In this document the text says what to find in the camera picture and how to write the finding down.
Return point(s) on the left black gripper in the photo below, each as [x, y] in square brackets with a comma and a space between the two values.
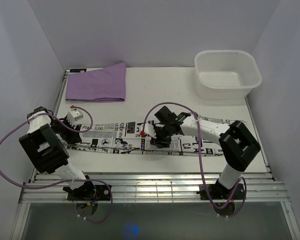
[71, 137]

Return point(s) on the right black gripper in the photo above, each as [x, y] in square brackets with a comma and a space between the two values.
[159, 142]

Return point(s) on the newspaper print trousers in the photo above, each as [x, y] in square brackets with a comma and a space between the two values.
[125, 138]

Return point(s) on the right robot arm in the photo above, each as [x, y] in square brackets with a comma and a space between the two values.
[238, 145]

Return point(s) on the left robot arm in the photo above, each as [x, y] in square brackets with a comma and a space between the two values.
[43, 144]

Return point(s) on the folded purple trousers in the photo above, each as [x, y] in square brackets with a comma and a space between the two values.
[103, 85]

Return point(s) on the dark label sticker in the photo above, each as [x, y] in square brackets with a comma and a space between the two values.
[77, 70]

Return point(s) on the white plastic basket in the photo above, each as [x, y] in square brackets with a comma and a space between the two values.
[225, 74]

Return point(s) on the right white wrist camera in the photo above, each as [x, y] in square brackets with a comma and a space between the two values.
[148, 130]

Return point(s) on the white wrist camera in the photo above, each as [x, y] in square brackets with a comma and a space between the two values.
[74, 115]
[148, 130]

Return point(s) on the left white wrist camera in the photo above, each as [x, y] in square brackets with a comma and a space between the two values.
[74, 115]

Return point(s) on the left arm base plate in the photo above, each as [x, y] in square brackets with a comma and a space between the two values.
[102, 194]

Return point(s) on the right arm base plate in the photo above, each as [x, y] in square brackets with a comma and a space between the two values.
[219, 192]

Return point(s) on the aluminium rail frame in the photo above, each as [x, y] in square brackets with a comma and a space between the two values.
[174, 188]

